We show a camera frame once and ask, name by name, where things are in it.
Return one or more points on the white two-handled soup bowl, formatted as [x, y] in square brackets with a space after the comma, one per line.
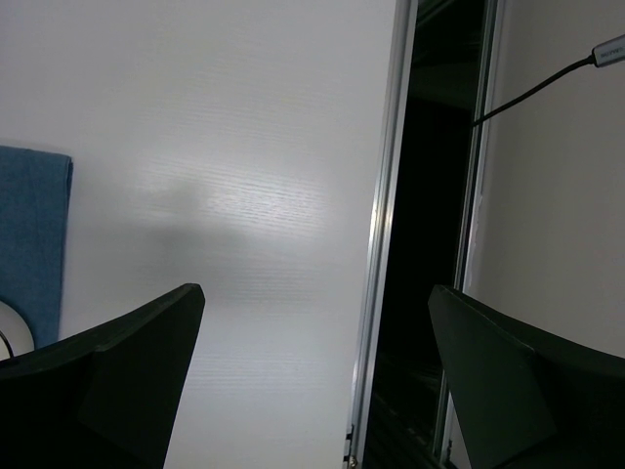
[16, 337]

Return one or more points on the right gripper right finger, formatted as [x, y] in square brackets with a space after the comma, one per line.
[524, 397]

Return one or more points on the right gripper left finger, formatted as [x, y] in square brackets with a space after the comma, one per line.
[106, 397]

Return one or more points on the blue cloth placemat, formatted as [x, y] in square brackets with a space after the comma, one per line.
[35, 195]

